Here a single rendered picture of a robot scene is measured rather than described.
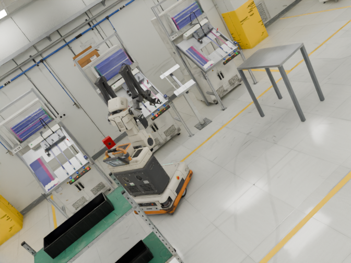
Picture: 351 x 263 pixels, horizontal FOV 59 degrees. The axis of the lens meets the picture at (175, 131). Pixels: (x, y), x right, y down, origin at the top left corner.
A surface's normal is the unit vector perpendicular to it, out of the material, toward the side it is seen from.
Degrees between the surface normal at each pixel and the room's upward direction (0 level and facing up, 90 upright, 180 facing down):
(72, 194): 90
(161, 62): 90
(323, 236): 0
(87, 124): 90
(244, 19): 90
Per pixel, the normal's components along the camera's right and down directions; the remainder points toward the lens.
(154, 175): 0.77, -0.19
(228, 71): 0.41, 0.20
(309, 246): -0.51, -0.77
